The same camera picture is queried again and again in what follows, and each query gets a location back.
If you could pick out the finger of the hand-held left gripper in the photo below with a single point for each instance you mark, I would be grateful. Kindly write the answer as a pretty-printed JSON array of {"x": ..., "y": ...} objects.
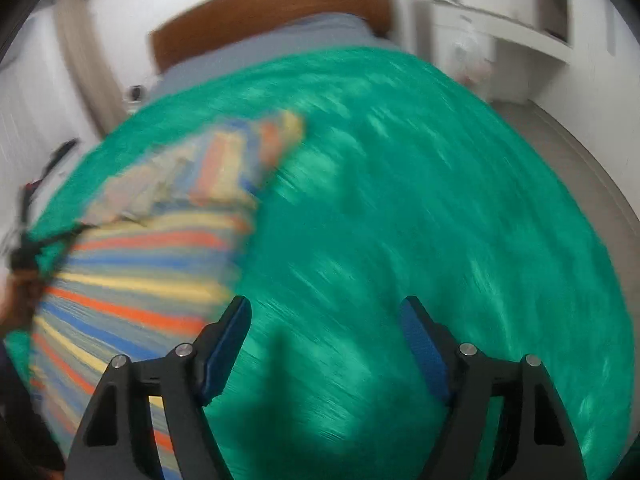
[{"x": 62, "y": 239}]

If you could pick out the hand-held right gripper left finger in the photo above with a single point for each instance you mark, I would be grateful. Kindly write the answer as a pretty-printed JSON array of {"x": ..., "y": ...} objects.
[{"x": 225, "y": 355}]

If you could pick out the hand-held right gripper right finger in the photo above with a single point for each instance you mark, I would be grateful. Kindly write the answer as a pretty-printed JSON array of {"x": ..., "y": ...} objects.
[{"x": 425, "y": 355}]

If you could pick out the striped knit shirt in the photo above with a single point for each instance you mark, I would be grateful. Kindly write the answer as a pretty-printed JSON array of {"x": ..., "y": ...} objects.
[{"x": 165, "y": 260}]

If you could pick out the person's left hand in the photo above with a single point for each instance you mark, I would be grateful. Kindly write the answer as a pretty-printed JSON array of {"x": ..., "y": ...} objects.
[{"x": 20, "y": 300}]

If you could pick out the red cloth item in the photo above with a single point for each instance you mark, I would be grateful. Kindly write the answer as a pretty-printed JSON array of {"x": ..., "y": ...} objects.
[{"x": 32, "y": 186}]

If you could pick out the green patterned blanket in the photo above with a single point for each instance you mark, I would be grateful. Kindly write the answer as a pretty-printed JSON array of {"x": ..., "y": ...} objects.
[{"x": 400, "y": 210}]

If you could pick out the beige curtain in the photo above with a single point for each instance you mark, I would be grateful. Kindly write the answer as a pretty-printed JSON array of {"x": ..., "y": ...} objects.
[{"x": 85, "y": 60}]

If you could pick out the grey pillow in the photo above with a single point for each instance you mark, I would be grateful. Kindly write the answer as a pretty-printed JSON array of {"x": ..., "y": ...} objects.
[{"x": 280, "y": 45}]

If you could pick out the wooden headboard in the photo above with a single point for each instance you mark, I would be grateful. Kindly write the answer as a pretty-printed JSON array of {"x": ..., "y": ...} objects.
[{"x": 260, "y": 15}]

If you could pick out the translucent plastic bag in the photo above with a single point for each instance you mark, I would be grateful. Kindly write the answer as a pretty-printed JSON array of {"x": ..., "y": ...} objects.
[{"x": 472, "y": 55}]

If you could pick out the white built-in desk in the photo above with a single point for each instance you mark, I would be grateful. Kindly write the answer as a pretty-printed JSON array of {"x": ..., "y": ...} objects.
[{"x": 500, "y": 35}]

